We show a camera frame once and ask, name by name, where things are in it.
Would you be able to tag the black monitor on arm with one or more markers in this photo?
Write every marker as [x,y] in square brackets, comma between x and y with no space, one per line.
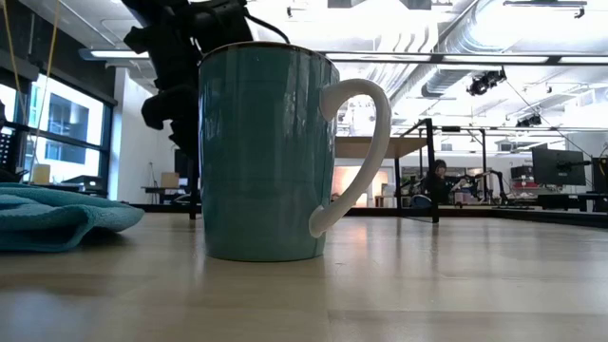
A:
[601,175]

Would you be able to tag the background black robot arm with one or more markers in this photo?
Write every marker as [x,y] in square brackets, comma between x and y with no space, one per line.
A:
[496,183]

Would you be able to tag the cardboard box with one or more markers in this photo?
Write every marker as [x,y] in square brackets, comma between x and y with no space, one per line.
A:
[169,180]

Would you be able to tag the background dark table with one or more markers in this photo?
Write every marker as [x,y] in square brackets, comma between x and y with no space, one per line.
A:
[161,191]

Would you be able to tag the pale yellow container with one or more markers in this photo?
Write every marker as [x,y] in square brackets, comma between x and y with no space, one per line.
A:
[41,174]

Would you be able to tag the teal microfibre cloth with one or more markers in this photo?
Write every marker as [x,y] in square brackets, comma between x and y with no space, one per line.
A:
[57,218]

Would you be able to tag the black perforated panel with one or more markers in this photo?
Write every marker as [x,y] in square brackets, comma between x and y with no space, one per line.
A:
[5,152]

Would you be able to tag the person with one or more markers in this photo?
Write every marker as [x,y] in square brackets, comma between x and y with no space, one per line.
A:
[442,183]

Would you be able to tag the black ceiling spotlight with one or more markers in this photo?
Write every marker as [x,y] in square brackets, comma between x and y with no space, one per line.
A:
[529,121]
[484,83]

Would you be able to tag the long ceiling light bar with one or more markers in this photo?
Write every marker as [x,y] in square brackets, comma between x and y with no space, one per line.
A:
[499,59]

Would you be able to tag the large black computer monitor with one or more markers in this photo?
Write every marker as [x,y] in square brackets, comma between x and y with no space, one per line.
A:
[558,166]

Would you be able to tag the silver ventilation duct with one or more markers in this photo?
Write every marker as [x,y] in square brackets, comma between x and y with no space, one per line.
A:
[451,81]

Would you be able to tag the black aluminium table frame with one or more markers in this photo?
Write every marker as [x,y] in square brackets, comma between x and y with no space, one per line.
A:
[546,216]

